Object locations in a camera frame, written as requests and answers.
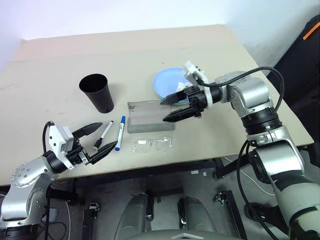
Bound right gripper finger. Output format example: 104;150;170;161
162;105;198;123
159;89;191;106

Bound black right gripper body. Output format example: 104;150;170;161
184;84;210;119

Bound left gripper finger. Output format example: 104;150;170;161
72;122;104;139
88;140;119;165

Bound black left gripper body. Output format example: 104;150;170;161
65;138;93;166

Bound black plastic cup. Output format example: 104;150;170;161
78;73;116;114

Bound transparent grey glasses case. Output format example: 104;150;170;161
126;99;176;134

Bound light blue plate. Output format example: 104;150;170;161
152;66;198;101
153;84;191;105

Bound white marker black cap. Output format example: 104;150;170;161
93;120;114;150

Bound white marker blue cap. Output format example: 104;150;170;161
114;115;127;152

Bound black metal floor bar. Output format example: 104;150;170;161
214;189;249;240
82;201;100;240

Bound dark grey rounded shape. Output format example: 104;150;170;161
114;192;151;240
177;196;216;233

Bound grey curved robot body edge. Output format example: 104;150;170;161
122;229;229;240

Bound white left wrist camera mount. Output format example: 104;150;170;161
48;121;76;171

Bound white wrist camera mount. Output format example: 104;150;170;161
183;57;213;109
48;121;76;171

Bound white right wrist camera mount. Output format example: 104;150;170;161
183;57;213;109

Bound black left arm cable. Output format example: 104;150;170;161
42;121;55;156

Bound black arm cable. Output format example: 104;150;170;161
196;66;286;240
42;121;55;156

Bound clear frame glasses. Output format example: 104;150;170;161
131;136;174;156

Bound black table frame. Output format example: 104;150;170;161
48;156;227;201

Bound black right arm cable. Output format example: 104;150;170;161
196;66;286;240

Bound white floor cable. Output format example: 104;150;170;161
223;156;276;197

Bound black bag orange strap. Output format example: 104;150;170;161
273;14;320;143

